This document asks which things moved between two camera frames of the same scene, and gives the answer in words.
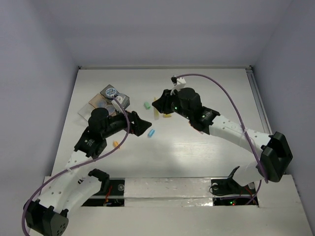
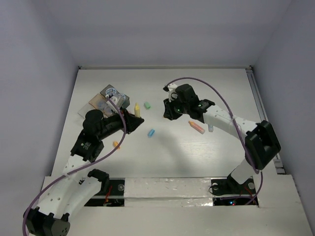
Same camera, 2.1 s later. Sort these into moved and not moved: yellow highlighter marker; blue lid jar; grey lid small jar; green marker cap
Moved: yellow highlighter marker
Not moved: green marker cap; blue lid jar; grey lid small jar
